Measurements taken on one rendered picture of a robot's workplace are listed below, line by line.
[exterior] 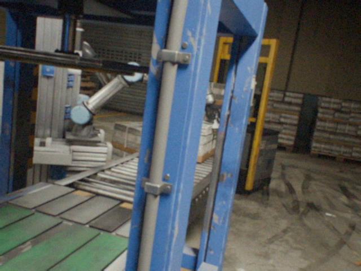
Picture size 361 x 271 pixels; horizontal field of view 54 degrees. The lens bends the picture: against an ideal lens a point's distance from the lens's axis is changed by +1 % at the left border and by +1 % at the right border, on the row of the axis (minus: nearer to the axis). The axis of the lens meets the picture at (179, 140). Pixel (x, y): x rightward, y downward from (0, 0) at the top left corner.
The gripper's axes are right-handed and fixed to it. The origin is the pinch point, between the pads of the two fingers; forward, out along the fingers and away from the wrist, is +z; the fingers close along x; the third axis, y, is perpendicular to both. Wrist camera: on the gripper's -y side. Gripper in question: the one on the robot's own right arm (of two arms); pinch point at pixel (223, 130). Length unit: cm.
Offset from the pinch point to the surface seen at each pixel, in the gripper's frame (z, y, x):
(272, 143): 42, 1, -238
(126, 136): -22, 93, -48
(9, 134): -30, 56, 114
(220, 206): 21, -16, 114
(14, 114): -36, 50, 114
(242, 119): -3, -33, 114
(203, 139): 0.9, 9.6, 17.8
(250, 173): 63, 31, -192
